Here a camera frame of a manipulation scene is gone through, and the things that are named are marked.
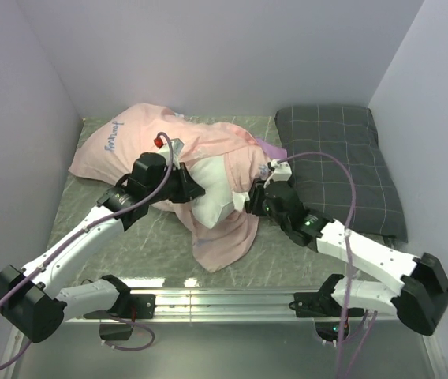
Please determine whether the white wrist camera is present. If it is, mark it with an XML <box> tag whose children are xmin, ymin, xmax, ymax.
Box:
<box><xmin>154</xmin><ymin>137</ymin><xmax>185</xmax><ymax>162</ymax></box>
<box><xmin>264</xmin><ymin>159</ymin><xmax>292</xmax><ymax>186</ymax></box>

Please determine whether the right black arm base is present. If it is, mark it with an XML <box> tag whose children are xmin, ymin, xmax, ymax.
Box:
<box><xmin>289</xmin><ymin>292</ymin><xmax>368</xmax><ymax>346</ymax></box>

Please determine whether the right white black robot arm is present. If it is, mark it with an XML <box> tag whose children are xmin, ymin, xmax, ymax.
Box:
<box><xmin>245</xmin><ymin>179</ymin><xmax>448</xmax><ymax>336</ymax></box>

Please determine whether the pink purple Elsa pillowcase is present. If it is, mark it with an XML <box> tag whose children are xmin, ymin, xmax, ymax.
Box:
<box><xmin>69</xmin><ymin>103</ymin><xmax>287</xmax><ymax>272</ymax></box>

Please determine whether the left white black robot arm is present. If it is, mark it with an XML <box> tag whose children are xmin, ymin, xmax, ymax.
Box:
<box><xmin>0</xmin><ymin>152</ymin><xmax>205</xmax><ymax>343</ymax></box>

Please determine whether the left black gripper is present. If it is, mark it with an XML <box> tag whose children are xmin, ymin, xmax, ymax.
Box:
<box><xmin>147</xmin><ymin>161</ymin><xmax>205</xmax><ymax>204</ymax></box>

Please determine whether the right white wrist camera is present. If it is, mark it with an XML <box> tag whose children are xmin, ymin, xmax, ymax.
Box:
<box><xmin>264</xmin><ymin>159</ymin><xmax>292</xmax><ymax>186</ymax></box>

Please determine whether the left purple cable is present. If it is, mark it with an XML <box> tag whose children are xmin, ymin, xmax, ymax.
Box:
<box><xmin>0</xmin><ymin>132</ymin><xmax>176</xmax><ymax>374</ymax></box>

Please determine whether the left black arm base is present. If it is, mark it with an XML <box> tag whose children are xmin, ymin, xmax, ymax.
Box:
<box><xmin>83</xmin><ymin>294</ymin><xmax>156</xmax><ymax>351</ymax></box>

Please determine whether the aluminium mounting rail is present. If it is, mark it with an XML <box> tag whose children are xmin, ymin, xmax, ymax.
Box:
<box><xmin>2</xmin><ymin>288</ymin><xmax>435</xmax><ymax>378</ymax></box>

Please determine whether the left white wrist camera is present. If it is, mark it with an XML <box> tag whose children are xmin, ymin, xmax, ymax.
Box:
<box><xmin>154</xmin><ymin>137</ymin><xmax>185</xmax><ymax>162</ymax></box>

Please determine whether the white pillow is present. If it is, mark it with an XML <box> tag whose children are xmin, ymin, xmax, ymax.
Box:
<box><xmin>189</xmin><ymin>156</ymin><xmax>249</xmax><ymax>229</ymax></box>

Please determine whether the dark grey checked pillow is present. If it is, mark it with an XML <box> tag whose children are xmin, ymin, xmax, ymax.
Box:
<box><xmin>274</xmin><ymin>105</ymin><xmax>408</xmax><ymax>242</ymax></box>

